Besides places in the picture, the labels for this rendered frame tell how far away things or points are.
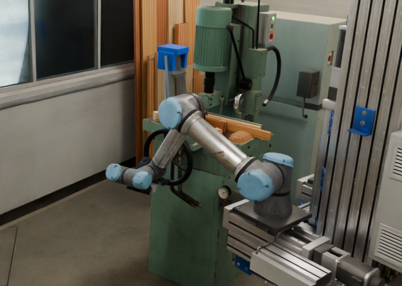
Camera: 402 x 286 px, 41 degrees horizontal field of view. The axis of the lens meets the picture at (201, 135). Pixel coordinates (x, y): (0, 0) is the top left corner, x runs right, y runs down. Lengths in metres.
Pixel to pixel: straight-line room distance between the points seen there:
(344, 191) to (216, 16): 1.08
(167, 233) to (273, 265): 1.15
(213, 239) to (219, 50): 0.97
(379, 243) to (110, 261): 1.79
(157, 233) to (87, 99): 1.34
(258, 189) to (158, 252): 1.31
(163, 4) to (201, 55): 1.70
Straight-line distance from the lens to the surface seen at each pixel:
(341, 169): 2.05
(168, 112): 2.02
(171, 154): 2.29
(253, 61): 2.83
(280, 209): 2.06
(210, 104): 2.76
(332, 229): 2.15
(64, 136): 3.88
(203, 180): 2.74
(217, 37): 2.66
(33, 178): 3.78
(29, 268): 3.29
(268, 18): 2.89
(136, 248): 3.42
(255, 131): 2.69
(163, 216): 2.97
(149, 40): 4.17
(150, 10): 4.16
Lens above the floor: 1.74
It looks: 18 degrees down
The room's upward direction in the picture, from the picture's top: 4 degrees clockwise
